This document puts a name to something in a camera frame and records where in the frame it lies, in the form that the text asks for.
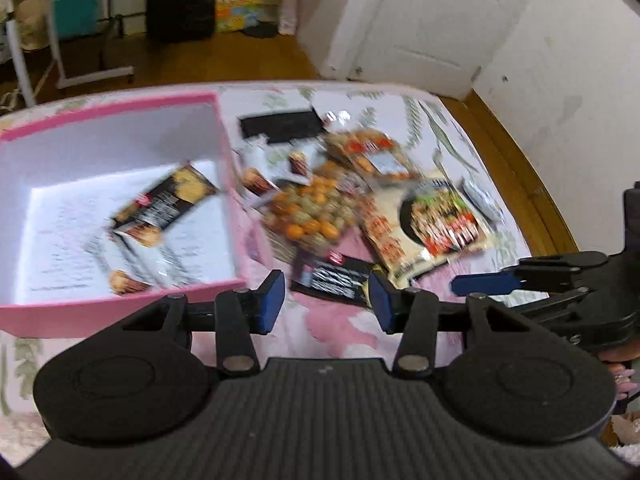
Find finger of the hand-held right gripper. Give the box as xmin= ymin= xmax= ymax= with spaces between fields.
xmin=451 ymin=251 xmax=611 ymax=297
xmin=500 ymin=286 xmax=596 ymax=342

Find black floor appliance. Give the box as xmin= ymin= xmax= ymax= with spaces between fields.
xmin=146 ymin=0 xmax=223 ymax=44

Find pink storage box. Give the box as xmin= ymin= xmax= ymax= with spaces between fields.
xmin=0 ymin=91 xmax=248 ymax=338

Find white frame side table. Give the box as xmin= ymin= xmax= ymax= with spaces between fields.
xmin=0 ymin=0 xmax=82 ymax=107

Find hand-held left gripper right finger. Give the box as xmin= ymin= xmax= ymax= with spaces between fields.
xmin=367 ymin=270 xmax=532 ymax=378

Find red patterned snack packet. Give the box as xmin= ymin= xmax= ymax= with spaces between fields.
xmin=359 ymin=195 xmax=407 ymax=267

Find orange cracker packet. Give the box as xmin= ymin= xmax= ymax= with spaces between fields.
xmin=325 ymin=130 xmax=423 ymax=187

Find floral bedsheet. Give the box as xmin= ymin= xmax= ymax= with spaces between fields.
xmin=0 ymin=82 xmax=586 ymax=463

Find small brown print snack packet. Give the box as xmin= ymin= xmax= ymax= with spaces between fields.
xmin=287 ymin=150 xmax=314 ymax=179
xmin=240 ymin=140 xmax=281 ymax=207

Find white plastic bag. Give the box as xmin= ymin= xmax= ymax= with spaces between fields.
xmin=277 ymin=0 xmax=304 ymax=36

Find teal chair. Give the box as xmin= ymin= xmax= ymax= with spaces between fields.
xmin=52 ymin=0 xmax=109 ymax=39

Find colourful yellow bag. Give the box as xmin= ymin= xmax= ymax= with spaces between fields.
xmin=215 ymin=0 xmax=264 ymax=34

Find large noodle packet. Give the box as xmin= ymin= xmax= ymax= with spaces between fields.
xmin=392 ymin=179 xmax=493 ymax=283

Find white snack packet orange print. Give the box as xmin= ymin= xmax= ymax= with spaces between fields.
xmin=87 ymin=227 xmax=176 ymax=296

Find orange and green snack bag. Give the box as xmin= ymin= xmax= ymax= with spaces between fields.
xmin=262 ymin=162 xmax=367 ymax=261

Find silver snack packet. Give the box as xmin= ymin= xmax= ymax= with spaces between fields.
xmin=462 ymin=177 xmax=506 ymax=227

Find black and gold snack packet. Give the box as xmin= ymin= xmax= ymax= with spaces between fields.
xmin=109 ymin=162 xmax=221 ymax=248

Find person's right hand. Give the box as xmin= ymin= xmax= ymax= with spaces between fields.
xmin=597 ymin=340 xmax=640 ymax=416

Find black flat rectangular case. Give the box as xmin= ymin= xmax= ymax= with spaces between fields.
xmin=237 ymin=109 xmax=326 ymax=145

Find white door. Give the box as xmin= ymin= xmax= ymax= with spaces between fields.
xmin=297 ymin=0 xmax=540 ymax=102

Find white metal frame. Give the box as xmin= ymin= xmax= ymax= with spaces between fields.
xmin=47 ymin=15 xmax=136 ymax=87

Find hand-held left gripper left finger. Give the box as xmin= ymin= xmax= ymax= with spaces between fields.
xmin=122 ymin=269 xmax=287 ymax=377

